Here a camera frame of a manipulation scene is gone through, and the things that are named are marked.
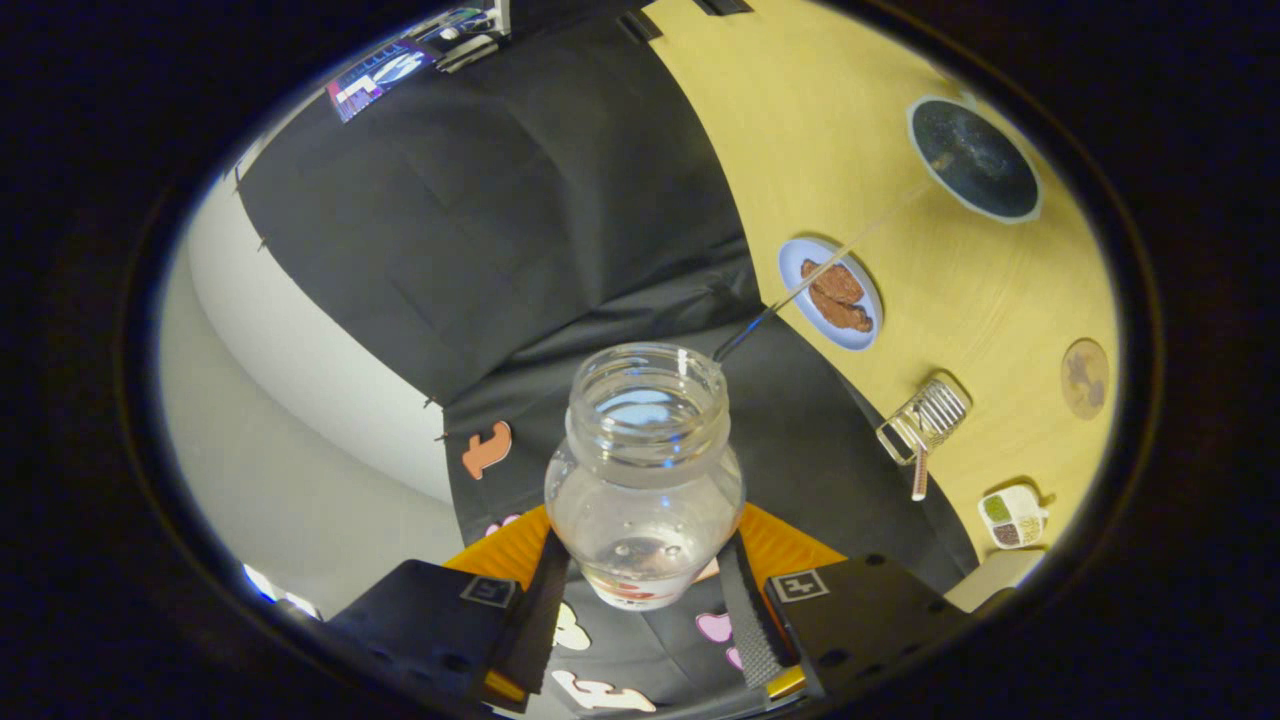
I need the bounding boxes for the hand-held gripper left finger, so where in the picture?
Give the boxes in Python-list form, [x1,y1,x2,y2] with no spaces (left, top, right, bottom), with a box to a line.
[330,503,571,713]

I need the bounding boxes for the white toaster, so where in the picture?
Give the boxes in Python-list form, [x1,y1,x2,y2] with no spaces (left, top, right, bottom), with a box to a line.
[945,548,1046,613]

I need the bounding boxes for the round brown coaster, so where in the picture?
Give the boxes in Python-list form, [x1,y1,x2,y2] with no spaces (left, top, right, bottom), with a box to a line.
[1060,338,1111,421]

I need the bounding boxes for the light blue plate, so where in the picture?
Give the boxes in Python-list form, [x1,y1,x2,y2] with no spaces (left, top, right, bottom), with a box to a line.
[778,237,885,352]

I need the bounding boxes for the bright coloured screen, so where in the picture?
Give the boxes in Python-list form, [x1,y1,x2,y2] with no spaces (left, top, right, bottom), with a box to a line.
[325,40,441,123]

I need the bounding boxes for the brown meat piece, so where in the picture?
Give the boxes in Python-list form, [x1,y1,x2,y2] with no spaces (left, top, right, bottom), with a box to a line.
[800,258,866,306]
[810,290,874,334]

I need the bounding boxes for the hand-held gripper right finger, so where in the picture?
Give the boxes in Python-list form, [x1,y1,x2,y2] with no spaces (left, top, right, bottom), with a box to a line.
[718,503,976,706]

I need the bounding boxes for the metal wire basket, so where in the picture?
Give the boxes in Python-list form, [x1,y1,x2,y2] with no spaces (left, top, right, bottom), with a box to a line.
[876,377,971,467]

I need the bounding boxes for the clear glass juice bottle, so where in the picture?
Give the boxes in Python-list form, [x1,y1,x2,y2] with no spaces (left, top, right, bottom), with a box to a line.
[545,342,746,611]

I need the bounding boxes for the wooden table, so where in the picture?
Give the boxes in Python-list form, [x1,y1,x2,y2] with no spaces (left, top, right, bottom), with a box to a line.
[640,0,1121,616]

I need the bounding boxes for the white divided bean dish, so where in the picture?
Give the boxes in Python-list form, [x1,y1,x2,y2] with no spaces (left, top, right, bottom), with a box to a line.
[978,484,1051,551]

